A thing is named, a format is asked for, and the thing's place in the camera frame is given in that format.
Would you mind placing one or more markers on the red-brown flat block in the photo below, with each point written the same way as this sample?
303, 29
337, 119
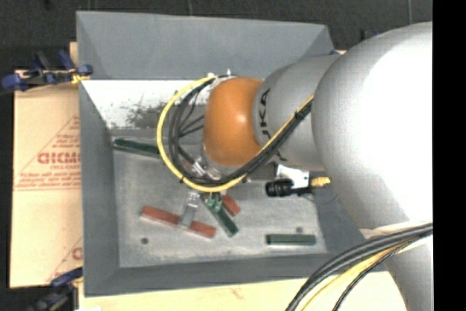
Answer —
160, 216
231, 205

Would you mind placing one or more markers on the black cylinder on white bracket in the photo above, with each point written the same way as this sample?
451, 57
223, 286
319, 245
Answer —
278, 188

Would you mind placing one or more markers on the dark green flat block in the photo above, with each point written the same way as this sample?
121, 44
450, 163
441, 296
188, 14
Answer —
136, 146
228, 224
290, 239

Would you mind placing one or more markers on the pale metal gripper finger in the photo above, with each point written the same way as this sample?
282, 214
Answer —
189, 211

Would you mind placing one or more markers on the grey metal bin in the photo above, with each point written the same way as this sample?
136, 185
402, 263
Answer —
145, 47

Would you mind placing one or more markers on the brown cardboard board, red print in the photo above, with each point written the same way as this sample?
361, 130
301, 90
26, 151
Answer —
43, 142

